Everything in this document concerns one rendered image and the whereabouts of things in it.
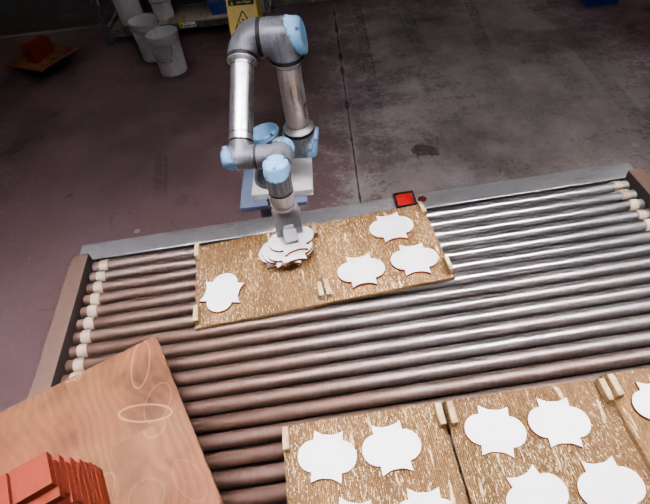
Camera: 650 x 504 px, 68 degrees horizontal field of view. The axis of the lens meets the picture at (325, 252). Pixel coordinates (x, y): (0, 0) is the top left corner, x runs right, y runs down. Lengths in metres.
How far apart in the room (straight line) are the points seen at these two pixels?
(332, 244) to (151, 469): 0.87
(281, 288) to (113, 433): 0.62
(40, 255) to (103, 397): 2.29
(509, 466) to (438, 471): 0.17
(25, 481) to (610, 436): 1.25
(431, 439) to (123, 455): 0.73
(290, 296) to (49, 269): 2.20
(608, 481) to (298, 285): 0.95
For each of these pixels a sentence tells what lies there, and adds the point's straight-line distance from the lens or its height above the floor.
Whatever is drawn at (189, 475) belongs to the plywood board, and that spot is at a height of 1.04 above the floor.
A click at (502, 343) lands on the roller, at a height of 0.92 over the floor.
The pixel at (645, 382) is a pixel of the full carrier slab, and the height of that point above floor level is 0.94.
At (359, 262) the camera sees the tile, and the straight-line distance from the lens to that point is 1.57.
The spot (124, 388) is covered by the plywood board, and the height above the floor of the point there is 1.04.
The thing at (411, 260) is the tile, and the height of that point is 0.95.
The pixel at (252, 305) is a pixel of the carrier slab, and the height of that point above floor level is 0.94.
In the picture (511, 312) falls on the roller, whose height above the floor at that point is 0.92.
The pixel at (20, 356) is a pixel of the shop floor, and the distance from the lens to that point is 3.12.
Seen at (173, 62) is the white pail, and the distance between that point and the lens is 4.99.
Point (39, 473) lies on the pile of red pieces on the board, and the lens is 1.09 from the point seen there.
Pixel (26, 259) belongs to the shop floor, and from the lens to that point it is 3.63.
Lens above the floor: 2.14
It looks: 48 degrees down
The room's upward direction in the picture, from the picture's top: 8 degrees counter-clockwise
